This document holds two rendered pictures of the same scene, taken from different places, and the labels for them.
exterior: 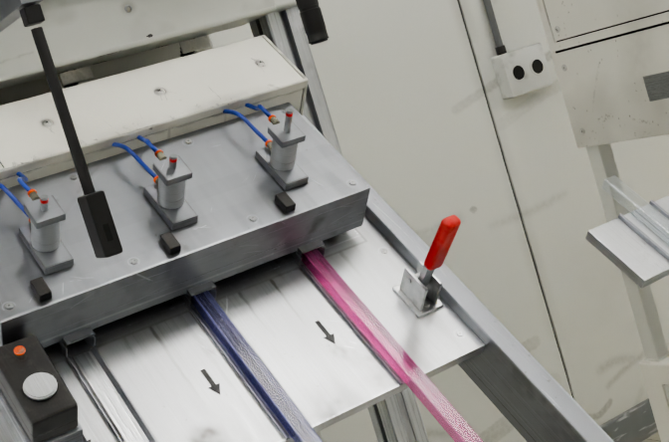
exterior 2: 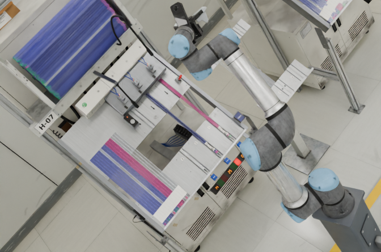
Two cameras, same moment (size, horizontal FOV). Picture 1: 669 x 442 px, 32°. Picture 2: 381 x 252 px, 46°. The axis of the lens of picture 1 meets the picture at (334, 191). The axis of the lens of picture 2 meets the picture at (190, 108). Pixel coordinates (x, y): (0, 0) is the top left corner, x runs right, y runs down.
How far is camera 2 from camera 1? 1.61 m
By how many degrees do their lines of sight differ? 35
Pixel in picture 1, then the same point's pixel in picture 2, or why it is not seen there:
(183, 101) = (131, 62)
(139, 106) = (125, 66)
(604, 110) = not seen: outside the picture
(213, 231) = (145, 86)
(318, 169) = (156, 66)
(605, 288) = not seen: outside the picture
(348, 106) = not seen: outside the picture
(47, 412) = (135, 125)
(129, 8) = (115, 49)
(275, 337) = (159, 96)
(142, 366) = (142, 108)
